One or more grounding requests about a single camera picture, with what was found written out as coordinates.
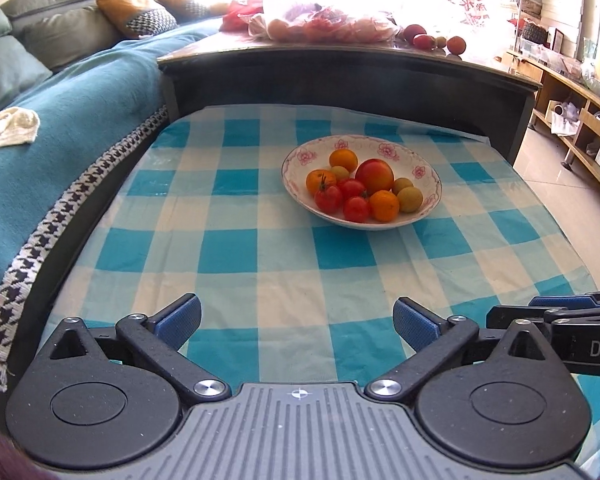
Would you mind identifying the clear bag of fruit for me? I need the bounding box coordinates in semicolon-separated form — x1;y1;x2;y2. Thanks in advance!
249;0;401;43

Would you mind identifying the red plastic bag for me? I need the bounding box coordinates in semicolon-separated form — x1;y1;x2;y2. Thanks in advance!
222;0;266;32

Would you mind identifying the blue blanket with houndstooth trim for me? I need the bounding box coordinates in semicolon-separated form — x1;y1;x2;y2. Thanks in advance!
0;15;231;393

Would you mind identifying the blue checkered tablecloth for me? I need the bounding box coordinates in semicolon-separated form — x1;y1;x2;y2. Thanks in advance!
35;104;600;480

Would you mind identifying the cream white cloth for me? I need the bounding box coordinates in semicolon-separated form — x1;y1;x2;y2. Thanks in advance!
0;106;41;158

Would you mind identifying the white bag with red print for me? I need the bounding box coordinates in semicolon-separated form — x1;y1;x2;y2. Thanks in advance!
430;0;521;61

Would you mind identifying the wooden cabinet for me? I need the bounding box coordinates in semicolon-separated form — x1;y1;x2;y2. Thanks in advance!
500;52;600;191

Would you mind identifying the white floral plate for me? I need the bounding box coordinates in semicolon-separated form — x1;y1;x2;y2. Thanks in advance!
281;134;443;231

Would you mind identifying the dark wooden table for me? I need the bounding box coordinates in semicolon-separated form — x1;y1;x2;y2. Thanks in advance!
0;42;543;426

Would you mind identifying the dark woven basket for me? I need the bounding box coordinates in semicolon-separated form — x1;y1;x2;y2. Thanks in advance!
522;20;551;43

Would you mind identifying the grey sofa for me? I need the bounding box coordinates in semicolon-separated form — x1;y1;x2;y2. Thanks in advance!
0;0;173;71

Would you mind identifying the red cherry tomato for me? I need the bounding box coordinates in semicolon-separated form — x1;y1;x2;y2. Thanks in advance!
314;186;344;213
343;196;371;223
339;178;367;200

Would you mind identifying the orange houndstooth pillow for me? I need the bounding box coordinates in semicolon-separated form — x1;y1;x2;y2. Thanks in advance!
96;0;179;40
155;0;216;22

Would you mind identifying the maroon clothing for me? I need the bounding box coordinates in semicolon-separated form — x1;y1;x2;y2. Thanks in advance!
0;422;51;480

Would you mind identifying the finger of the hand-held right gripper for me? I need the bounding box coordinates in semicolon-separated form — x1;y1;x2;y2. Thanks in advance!
486;304;600;333
527;287;600;311

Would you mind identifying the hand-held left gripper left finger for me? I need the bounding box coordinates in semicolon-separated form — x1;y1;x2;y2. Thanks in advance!
50;294;232;403

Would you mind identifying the blue-grey cushion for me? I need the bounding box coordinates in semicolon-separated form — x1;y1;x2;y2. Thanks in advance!
0;35;53;116

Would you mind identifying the large red tomato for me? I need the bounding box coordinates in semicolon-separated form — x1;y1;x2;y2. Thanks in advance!
355;158;395;196

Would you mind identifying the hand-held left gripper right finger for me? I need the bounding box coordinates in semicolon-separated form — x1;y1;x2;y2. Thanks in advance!
364;296;551;403

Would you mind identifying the small orange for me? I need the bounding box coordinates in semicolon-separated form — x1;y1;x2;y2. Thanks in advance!
306;169;337;197
369;190;400;223
329;148;358;172

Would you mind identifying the white paper bundle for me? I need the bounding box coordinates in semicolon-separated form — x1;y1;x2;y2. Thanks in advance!
550;102;586;136

